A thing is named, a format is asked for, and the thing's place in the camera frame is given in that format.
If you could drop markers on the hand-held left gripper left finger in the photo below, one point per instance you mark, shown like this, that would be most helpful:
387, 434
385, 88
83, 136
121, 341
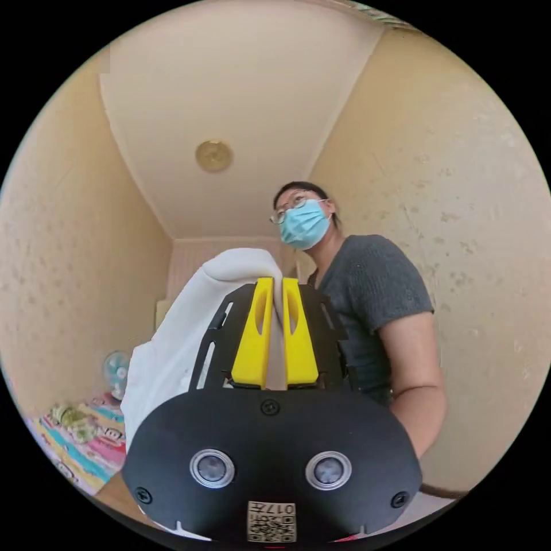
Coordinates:
254, 344

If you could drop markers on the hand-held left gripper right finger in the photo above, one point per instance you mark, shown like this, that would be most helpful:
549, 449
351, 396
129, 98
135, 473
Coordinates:
301, 348

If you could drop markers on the white long sleeve shirt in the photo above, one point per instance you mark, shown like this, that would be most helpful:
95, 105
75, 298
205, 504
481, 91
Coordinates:
181, 344

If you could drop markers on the person's left forearm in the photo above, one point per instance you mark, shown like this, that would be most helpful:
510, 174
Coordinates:
419, 417

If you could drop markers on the person's body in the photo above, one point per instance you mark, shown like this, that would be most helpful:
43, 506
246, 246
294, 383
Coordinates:
370, 284

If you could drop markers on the small light blue fan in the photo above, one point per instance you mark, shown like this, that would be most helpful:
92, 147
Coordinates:
115, 369

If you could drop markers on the round gold ceiling lamp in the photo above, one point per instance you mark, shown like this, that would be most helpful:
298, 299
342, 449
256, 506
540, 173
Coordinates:
214, 156

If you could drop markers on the bed with printed colourful sheet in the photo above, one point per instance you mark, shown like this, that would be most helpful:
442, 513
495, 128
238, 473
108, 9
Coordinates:
92, 456

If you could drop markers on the crumpled green patterned cloth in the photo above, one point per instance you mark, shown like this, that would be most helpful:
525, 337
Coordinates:
74, 424

